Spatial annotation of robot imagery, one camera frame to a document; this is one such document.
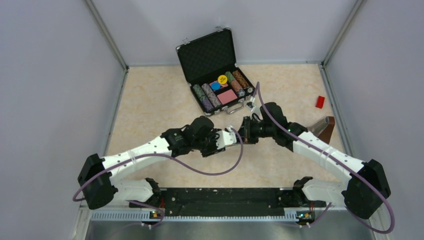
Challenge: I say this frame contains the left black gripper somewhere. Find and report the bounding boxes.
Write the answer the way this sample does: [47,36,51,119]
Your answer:
[193,128,226,158]

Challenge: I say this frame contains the black poker chip case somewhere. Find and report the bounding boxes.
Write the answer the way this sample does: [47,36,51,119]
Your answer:
[175,27,255,117]

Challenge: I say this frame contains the blue poker chip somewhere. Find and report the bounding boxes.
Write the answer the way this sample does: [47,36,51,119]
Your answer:
[210,81,222,92]

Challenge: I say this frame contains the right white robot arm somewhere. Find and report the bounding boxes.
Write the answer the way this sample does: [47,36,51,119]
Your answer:
[238,102,391,220]

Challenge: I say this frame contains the brown knife holder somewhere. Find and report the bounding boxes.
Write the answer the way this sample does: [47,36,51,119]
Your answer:
[307,116,336,145]

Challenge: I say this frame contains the red block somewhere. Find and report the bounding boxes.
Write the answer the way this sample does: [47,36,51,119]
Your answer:
[315,95,326,109]

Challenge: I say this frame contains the pink card deck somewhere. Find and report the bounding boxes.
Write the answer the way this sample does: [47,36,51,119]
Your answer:
[217,89,238,106]

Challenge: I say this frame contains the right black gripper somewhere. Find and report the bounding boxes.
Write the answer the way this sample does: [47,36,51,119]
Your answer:
[235,116,276,145]

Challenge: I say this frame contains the yellow poker chip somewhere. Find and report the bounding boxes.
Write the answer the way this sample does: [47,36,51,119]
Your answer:
[217,74,228,85]

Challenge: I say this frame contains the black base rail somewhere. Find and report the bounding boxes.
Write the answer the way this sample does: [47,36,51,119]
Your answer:
[129,187,332,220]

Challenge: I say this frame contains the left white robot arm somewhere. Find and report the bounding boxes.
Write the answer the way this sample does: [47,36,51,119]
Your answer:
[72,116,243,210]

